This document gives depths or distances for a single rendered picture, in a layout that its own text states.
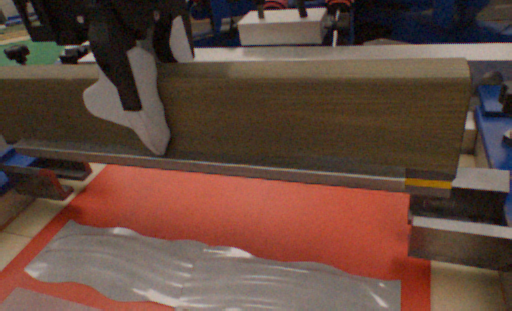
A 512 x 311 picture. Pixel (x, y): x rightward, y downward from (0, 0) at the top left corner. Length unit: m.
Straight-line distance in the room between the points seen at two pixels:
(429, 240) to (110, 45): 0.27
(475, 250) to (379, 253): 0.08
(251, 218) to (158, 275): 0.11
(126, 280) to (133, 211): 0.10
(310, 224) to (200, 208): 0.12
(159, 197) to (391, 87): 0.32
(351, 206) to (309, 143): 0.16
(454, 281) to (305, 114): 0.20
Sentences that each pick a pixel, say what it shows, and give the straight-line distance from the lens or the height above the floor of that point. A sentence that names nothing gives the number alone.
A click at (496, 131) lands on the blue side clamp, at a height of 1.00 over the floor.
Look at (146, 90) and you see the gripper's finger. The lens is 0.27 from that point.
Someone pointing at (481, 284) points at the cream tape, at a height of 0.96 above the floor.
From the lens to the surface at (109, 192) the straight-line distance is 0.51.
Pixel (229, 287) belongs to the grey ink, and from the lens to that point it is 0.35.
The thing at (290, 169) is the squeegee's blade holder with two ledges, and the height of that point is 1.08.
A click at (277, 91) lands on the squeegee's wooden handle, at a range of 0.24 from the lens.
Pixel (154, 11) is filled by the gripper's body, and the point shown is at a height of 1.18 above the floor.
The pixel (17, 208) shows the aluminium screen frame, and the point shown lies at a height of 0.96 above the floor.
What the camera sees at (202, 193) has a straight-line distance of 0.45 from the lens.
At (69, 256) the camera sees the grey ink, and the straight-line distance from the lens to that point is 0.44.
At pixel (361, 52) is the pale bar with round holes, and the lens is 0.53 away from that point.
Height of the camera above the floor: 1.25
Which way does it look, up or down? 34 degrees down
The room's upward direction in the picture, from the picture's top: 10 degrees counter-clockwise
